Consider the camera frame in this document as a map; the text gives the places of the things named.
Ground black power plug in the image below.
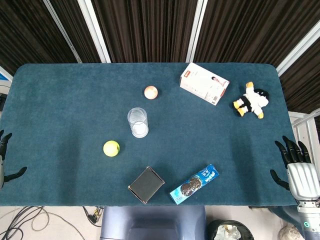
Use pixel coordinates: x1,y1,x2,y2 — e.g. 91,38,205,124
82,205,105,228

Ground panda plush toy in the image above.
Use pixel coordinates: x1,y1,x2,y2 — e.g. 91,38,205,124
232,81,270,120

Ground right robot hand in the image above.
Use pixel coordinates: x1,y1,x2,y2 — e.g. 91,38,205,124
269,135,320,201

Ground white metal frame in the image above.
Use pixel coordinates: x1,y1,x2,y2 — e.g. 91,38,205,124
287,107,320,146

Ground pink peach ball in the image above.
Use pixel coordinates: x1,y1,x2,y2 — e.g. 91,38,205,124
143,85,159,100

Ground black small box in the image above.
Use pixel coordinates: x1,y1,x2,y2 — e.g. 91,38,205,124
127,165,166,204

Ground white red carton box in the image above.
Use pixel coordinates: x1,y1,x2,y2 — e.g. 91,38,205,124
179,62,230,107

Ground black trash bin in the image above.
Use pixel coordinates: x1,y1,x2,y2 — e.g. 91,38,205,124
206,219,255,240

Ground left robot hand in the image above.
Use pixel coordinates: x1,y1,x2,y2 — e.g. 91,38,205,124
0,129,28,189

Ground clear plastic cup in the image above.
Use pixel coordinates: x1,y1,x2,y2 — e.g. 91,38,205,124
127,107,150,139

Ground blue table cloth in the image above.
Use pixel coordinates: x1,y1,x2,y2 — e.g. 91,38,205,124
0,62,301,207

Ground floor cables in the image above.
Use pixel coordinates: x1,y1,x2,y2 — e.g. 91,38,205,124
0,205,86,240

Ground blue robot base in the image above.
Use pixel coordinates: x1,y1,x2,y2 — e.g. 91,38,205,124
99,205,208,240

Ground blue cookie package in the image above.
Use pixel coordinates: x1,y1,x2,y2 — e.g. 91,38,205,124
169,163,220,206

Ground yellow tennis ball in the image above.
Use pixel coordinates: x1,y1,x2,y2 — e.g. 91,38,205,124
102,140,121,158

